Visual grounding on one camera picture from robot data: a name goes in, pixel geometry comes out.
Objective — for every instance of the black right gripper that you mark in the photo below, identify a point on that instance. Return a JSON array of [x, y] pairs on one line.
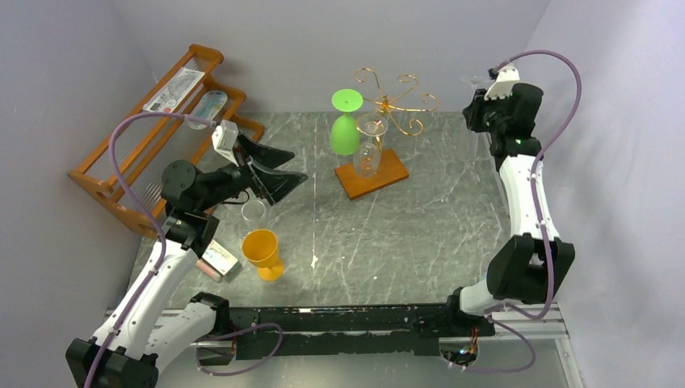
[[476, 115]]

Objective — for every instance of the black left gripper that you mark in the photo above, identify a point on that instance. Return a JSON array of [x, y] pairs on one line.
[[275, 184]]

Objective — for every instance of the tall clear flute glass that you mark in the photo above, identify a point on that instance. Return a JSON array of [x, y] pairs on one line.
[[467, 150]]

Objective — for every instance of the green plastic wine glass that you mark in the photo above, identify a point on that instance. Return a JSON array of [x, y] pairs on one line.
[[344, 135]]

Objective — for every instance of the orange plastic wine glass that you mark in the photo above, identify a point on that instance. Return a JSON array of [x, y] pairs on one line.
[[261, 248]]

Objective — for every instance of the clear wine glass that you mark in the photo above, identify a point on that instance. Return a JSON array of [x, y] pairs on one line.
[[366, 159]]

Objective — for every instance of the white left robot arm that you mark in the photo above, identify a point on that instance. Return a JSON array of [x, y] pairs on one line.
[[130, 349]]

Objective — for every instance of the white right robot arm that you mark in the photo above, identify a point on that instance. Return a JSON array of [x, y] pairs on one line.
[[534, 261]]

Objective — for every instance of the orange wooden shelf rack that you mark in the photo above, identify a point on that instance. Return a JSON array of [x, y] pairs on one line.
[[146, 146]]

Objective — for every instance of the clear glass tumbler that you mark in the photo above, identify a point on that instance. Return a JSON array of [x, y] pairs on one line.
[[254, 212]]

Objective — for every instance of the blue white blister pack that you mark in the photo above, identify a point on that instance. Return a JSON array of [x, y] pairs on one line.
[[210, 105]]

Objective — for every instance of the small printed cardboard box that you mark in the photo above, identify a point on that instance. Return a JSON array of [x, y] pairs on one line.
[[217, 263]]

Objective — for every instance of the white printed package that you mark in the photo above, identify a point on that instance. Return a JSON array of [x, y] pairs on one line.
[[174, 91]]

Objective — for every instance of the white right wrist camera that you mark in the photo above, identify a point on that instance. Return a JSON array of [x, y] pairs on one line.
[[504, 77]]

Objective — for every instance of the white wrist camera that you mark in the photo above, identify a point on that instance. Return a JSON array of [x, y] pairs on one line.
[[223, 138], [504, 77]]

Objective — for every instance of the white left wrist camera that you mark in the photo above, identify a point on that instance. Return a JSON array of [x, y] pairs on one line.
[[223, 138]]

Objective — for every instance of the gold wire wine glass rack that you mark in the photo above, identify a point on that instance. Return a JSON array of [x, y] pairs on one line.
[[391, 169]]

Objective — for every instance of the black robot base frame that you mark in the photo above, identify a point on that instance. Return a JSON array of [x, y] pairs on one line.
[[417, 328]]

